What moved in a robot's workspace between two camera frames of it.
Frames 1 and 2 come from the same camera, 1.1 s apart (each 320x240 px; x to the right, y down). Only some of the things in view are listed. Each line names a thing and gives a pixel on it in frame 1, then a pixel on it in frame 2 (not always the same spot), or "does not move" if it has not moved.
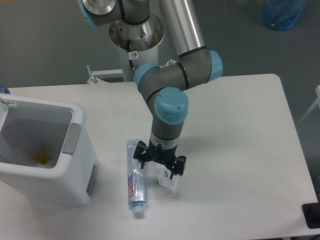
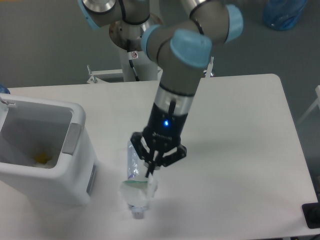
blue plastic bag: x=282 y=14 does not move
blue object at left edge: x=3 y=89 does not move
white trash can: x=45 y=154 does not move
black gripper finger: x=178 y=166 to x=181 y=152
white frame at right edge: x=316 y=103 does not move
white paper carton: x=163 y=177 to x=138 y=193
